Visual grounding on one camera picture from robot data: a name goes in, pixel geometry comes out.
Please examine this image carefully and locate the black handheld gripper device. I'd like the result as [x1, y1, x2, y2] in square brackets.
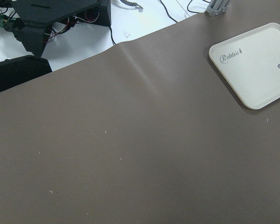
[0, 0, 111, 57]

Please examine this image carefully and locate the black long bar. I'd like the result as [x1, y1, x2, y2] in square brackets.
[0, 55, 52, 92]

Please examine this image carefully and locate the aluminium frame post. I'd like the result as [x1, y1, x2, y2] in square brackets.
[205, 0, 230, 17]

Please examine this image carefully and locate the cream rabbit tray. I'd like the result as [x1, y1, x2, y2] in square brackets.
[209, 23, 280, 110]

